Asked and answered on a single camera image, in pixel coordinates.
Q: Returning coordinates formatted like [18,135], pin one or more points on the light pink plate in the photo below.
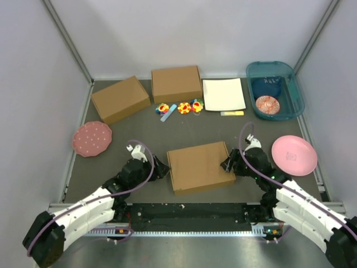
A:
[294,155]

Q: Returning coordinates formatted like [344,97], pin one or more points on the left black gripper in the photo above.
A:
[160,170]

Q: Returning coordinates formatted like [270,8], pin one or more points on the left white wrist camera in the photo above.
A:
[137,152]

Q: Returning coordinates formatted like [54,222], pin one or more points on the white square plate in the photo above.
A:
[223,95]

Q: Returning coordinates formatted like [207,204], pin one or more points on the dark pink dotted plate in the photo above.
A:
[91,139]

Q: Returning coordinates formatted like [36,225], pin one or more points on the yellow highlighter marker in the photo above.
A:
[232,113]

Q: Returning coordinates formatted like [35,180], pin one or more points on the teal plastic bin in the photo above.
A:
[291,99]

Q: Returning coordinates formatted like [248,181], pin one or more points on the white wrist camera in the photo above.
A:
[137,152]
[252,142]

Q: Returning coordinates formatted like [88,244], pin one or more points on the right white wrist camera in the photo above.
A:
[252,142]

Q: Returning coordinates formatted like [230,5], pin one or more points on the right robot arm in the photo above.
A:
[284,200]

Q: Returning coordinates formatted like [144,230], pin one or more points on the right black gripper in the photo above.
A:
[227,164]

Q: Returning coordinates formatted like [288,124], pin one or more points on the rainbow flower plush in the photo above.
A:
[197,105]
[162,109]

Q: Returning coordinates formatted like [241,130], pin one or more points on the light blue marker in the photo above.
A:
[168,113]

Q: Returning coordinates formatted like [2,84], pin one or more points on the cardboard box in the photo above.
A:
[197,169]
[120,100]
[176,84]

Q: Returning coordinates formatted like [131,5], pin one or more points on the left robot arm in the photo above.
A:
[52,233]

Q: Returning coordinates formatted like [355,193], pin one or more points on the red patterned bowl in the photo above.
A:
[268,105]

